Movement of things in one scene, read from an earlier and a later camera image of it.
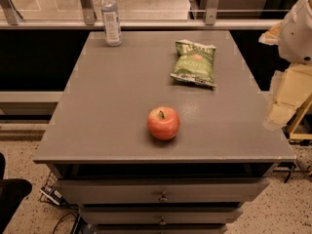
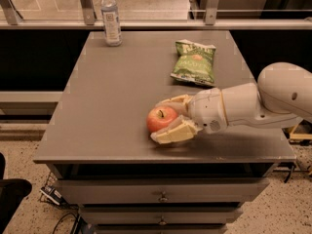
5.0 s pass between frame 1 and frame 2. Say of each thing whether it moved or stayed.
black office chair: stayed
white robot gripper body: moved
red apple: stayed
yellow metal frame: stayed
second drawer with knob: stayed
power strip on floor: stayed
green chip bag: stayed
